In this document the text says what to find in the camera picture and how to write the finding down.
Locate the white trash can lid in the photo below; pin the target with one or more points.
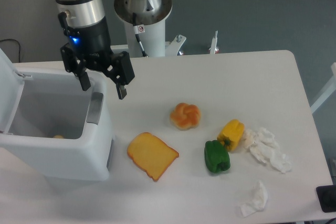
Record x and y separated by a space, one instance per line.
12 85

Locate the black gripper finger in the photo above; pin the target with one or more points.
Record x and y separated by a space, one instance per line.
119 69
72 65

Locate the yellow bell pepper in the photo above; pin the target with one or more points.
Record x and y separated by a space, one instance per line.
231 134

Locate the black device at table edge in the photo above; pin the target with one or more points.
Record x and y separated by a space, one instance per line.
326 197

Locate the round knotted bread roll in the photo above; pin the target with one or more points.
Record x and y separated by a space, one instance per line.
185 116

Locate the white frame leveling foot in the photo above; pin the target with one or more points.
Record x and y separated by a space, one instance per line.
214 49

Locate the small crumpled white tissue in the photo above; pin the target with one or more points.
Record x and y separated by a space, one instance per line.
258 201

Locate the toast bread slice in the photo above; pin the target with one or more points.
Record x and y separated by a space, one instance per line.
151 154

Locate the white frame bar right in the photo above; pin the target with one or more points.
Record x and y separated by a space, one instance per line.
326 91

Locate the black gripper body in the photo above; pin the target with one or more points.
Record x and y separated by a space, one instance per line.
90 44

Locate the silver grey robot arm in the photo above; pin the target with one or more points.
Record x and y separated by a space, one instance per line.
85 25

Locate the large crumpled white tissue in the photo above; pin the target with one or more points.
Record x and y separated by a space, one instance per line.
265 149

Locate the green bell pepper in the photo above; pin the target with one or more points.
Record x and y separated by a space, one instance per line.
216 157

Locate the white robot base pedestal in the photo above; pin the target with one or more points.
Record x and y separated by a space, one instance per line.
153 42

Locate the white trash can body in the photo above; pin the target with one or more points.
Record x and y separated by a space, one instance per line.
53 103

